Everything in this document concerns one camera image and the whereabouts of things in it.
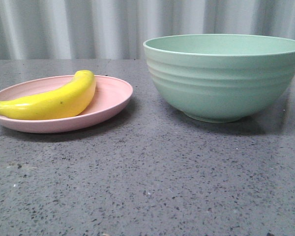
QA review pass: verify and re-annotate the yellow banana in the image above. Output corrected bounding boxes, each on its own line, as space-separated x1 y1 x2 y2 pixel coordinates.
0 70 96 120

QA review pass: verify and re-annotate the pink plate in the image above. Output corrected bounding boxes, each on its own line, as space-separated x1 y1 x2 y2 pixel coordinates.
0 75 133 133

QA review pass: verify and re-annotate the green ribbed bowl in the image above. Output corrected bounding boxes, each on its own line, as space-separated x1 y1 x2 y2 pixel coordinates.
143 34 295 123

